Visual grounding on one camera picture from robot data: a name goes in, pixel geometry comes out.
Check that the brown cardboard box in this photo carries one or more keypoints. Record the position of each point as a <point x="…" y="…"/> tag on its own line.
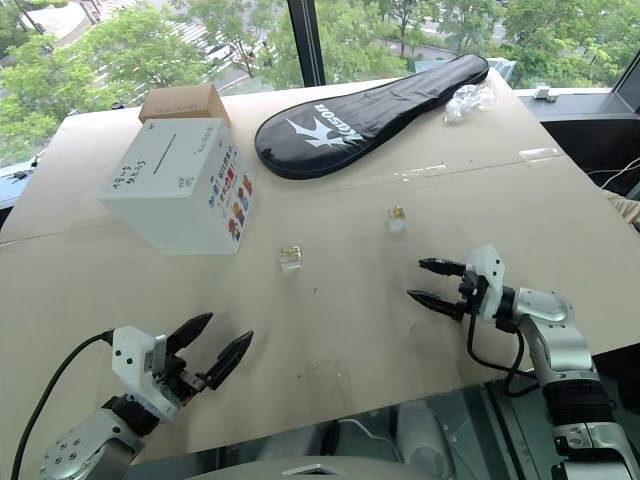
<point x="182" y="104"/>

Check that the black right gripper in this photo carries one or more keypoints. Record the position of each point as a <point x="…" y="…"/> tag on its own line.
<point x="469" y="290"/>

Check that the grey robot torso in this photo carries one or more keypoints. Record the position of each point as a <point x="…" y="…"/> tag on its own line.
<point x="300" y="467"/>

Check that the white printed box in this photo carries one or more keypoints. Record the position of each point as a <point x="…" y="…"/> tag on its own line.
<point x="180" y="190"/>

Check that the black window frame post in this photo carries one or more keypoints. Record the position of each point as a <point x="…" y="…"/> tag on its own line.
<point x="306" y="42"/>

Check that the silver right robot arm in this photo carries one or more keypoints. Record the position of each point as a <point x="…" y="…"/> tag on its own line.
<point x="565" y="345"/>

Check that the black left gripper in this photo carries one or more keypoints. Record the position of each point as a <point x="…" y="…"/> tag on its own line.
<point x="176" y="376"/>

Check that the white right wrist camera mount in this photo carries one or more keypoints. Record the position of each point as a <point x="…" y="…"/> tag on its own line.
<point x="487" y="285"/>

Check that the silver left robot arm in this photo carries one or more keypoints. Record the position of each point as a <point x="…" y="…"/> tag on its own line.
<point x="82" y="445"/>

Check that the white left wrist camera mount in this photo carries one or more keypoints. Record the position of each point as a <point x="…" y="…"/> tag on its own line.
<point x="132" y="367"/>

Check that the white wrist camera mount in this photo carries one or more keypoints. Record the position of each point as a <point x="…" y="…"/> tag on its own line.
<point x="132" y="367"/>
<point x="487" y="285"/>

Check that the crumpled clear plastic wrap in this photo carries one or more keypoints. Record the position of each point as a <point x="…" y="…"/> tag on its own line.
<point x="465" y="102"/>

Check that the black racket cover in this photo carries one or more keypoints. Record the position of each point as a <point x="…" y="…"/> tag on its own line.
<point x="360" y="120"/>

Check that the small white block on sill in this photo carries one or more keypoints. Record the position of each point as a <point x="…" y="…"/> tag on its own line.
<point x="543" y="93"/>

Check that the small black object on sill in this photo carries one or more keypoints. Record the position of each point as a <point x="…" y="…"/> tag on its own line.
<point x="20" y="174"/>

